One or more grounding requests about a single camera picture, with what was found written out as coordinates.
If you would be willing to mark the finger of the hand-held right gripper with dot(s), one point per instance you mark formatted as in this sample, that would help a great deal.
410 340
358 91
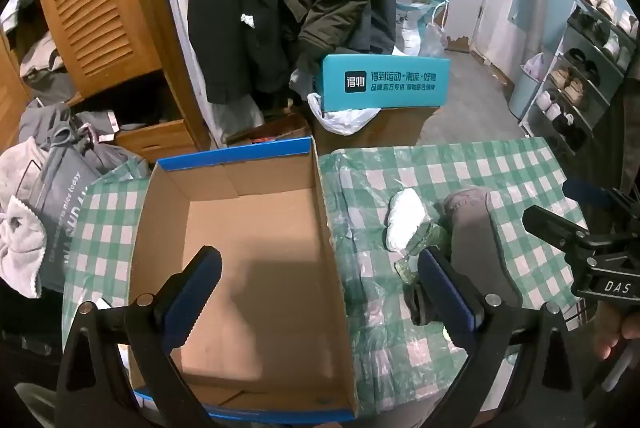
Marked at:
590 193
555 225

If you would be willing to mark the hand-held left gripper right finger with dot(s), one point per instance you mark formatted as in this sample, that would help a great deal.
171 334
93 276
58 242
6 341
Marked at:
450 303

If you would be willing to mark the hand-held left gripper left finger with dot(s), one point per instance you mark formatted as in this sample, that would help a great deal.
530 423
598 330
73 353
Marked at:
192 303

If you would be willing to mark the green sparkly knit cloth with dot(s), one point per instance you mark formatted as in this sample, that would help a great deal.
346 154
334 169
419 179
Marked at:
410 265

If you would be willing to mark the grey sock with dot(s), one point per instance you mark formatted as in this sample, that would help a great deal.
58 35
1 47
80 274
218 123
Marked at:
475 238

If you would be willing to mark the blue-rimmed cardboard shoe box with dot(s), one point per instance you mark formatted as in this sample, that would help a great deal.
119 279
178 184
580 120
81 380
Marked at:
260 233

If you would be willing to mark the person's right hand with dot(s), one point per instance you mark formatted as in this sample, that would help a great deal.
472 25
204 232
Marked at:
612 340

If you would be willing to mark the green checkered tablecloth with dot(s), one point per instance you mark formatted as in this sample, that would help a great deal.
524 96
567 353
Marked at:
510 178

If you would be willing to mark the group of shoes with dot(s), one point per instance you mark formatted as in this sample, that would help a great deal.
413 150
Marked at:
575 90

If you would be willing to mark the light blue trash bin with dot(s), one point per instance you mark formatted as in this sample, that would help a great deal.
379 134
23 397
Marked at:
525 88

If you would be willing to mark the grey shoe rack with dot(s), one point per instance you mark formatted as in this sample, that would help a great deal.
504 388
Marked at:
595 58

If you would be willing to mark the wooden drawer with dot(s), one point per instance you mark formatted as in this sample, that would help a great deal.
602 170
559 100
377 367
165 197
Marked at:
150 138

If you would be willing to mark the brown cardboard box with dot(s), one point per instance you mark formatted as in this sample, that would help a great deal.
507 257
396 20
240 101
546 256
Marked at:
400 128

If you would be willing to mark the grey printed garment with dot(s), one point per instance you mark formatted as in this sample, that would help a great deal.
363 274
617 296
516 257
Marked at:
70 168

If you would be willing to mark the white fleece towel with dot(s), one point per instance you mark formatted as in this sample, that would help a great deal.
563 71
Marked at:
17 238

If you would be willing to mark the small brown floor box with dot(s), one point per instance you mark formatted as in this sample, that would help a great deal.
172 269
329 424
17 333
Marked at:
280 130

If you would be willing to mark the white plastic bag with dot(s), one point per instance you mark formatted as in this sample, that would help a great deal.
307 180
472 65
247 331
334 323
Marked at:
340 120

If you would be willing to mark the teal printed box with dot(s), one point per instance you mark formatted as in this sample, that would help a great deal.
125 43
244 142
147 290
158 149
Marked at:
390 80

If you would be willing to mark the blue clear plastic bag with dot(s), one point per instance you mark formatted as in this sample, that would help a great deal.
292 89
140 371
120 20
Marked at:
417 3

